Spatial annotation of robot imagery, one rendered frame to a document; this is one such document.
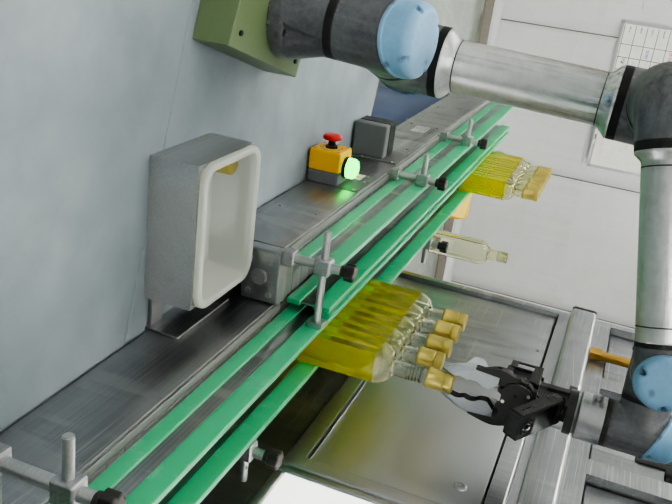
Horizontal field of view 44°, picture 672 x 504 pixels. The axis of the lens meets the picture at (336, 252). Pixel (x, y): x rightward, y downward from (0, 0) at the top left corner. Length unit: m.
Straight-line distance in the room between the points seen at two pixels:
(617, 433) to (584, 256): 6.24
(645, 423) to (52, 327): 0.85
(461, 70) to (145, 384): 0.69
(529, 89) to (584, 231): 6.16
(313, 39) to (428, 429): 0.68
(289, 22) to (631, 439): 0.81
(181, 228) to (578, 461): 0.80
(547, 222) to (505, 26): 1.72
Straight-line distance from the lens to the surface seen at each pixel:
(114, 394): 1.14
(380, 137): 1.96
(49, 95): 0.99
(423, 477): 1.36
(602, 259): 7.55
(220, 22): 1.22
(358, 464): 1.36
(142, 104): 1.15
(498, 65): 1.36
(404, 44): 1.24
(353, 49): 1.27
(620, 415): 1.34
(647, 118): 1.21
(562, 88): 1.34
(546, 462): 1.47
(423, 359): 1.41
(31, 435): 1.07
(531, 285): 7.70
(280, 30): 1.29
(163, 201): 1.19
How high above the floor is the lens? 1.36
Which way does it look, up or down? 17 degrees down
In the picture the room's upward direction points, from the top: 105 degrees clockwise
